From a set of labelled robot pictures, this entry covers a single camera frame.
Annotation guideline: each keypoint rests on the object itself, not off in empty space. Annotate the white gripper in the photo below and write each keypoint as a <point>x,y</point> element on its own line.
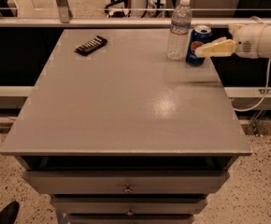
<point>247,41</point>

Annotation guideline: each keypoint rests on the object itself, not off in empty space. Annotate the blue pepsi can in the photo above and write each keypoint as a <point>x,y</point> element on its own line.
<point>200,35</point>

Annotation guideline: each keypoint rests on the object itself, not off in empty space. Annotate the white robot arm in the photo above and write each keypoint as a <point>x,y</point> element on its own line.
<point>264,42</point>

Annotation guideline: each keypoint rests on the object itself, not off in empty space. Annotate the clear plastic water bottle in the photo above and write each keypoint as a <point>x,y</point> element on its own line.
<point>179,29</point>

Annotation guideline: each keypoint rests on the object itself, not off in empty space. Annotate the black office chair base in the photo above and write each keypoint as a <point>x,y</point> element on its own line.
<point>118,12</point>

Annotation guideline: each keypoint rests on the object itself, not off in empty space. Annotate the black snack bar wrapper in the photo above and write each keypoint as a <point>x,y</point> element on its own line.
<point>91,46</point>

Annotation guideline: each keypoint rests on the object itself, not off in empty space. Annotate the grey top drawer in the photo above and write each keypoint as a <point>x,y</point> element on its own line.
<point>130,182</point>

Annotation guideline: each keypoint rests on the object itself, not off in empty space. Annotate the grey drawer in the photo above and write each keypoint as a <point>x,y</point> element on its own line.
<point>130,182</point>
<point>135,205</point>
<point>136,219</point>

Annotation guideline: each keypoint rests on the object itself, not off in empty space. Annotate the grey middle drawer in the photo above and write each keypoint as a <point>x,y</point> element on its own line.
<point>135,205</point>

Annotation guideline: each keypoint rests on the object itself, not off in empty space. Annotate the grey bottom drawer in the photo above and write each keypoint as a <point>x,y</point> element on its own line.
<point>136,219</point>

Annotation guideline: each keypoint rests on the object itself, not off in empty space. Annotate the black shoe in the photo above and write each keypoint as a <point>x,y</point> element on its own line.
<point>9,214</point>

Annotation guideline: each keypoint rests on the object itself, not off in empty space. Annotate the metal railing post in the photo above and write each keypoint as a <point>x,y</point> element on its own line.
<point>64,11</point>

